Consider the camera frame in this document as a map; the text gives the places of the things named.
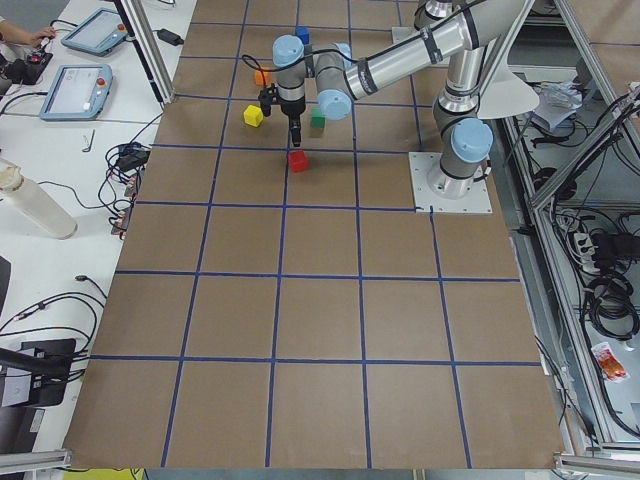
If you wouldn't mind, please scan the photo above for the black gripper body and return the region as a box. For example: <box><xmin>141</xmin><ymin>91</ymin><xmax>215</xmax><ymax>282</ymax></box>
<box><xmin>279</xmin><ymin>98</ymin><xmax>306</xmax><ymax>119</ymax></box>

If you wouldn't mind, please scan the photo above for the red wooden block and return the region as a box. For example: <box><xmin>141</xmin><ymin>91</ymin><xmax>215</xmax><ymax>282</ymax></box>
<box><xmin>287</xmin><ymin>150</ymin><xmax>309</xmax><ymax>173</ymax></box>

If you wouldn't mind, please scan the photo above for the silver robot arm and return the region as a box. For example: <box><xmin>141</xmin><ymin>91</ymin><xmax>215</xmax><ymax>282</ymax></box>
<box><xmin>258</xmin><ymin>0</ymin><xmax>539</xmax><ymax>200</ymax></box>

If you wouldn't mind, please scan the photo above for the green wooden block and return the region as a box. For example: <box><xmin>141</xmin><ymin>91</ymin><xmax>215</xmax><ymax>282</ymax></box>
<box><xmin>310</xmin><ymin>107</ymin><xmax>326</xmax><ymax>129</ymax></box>

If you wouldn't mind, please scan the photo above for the yellow wooden block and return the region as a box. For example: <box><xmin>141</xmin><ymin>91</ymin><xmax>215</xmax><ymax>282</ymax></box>
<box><xmin>243</xmin><ymin>105</ymin><xmax>264</xmax><ymax>128</ymax></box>

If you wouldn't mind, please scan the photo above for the orange wooden block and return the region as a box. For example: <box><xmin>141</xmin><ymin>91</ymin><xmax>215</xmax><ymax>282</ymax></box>
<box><xmin>254</xmin><ymin>70</ymin><xmax>271</xmax><ymax>87</ymax></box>

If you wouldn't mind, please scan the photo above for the blue wooden block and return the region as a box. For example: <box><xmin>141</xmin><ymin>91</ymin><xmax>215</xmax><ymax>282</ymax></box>
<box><xmin>295</xmin><ymin>26</ymin><xmax>310</xmax><ymax>45</ymax></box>

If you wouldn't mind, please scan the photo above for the person's hand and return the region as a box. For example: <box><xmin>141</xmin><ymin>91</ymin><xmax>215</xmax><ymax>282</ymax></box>
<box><xmin>25</xmin><ymin>26</ymin><xmax>56</xmax><ymax>47</ymax></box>

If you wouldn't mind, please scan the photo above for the black power adapter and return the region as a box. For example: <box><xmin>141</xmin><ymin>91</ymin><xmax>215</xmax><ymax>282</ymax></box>
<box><xmin>156</xmin><ymin>28</ymin><xmax>184</xmax><ymax>46</ymax></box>

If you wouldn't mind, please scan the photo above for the metal allen key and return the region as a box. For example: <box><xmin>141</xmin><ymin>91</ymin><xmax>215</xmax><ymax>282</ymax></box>
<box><xmin>81</xmin><ymin>129</ymin><xmax>96</xmax><ymax>153</ymax></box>

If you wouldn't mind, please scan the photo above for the far teach pendant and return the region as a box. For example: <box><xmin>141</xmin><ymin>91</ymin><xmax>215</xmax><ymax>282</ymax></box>
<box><xmin>61</xmin><ymin>8</ymin><xmax>128</xmax><ymax>56</ymax></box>

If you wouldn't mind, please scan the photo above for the teach pendant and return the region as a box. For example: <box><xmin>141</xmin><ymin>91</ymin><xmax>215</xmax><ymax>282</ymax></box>
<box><xmin>61</xmin><ymin>8</ymin><xmax>128</xmax><ymax>56</ymax></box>
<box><xmin>39</xmin><ymin>64</ymin><xmax>113</xmax><ymax>121</ymax></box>

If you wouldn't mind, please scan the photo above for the near teach pendant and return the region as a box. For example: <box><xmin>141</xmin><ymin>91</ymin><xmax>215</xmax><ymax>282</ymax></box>
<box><xmin>39</xmin><ymin>64</ymin><xmax>113</xmax><ymax>121</ymax></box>

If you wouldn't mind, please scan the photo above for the beige thermos bottle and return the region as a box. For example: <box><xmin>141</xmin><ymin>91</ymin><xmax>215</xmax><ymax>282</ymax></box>
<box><xmin>1</xmin><ymin>159</ymin><xmax>77</xmax><ymax>239</ymax></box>

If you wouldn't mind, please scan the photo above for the red snack packet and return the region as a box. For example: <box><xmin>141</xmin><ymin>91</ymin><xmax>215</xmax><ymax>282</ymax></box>
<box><xmin>591</xmin><ymin>342</ymin><xmax>629</xmax><ymax>382</ymax></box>

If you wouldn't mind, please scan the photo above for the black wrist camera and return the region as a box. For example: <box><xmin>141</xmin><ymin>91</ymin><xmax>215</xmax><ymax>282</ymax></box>
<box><xmin>258</xmin><ymin>83</ymin><xmax>279</xmax><ymax>117</ymax></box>

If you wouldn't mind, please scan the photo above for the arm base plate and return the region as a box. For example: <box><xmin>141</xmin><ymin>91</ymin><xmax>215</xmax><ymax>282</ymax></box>
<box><xmin>391</xmin><ymin>26</ymin><xmax>416</xmax><ymax>44</ymax></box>
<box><xmin>408</xmin><ymin>152</ymin><xmax>492</xmax><ymax>215</ymax></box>

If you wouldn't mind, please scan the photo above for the aluminium frame post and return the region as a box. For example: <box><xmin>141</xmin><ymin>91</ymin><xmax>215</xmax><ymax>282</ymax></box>
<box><xmin>114</xmin><ymin>0</ymin><xmax>175</xmax><ymax>105</ymax></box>

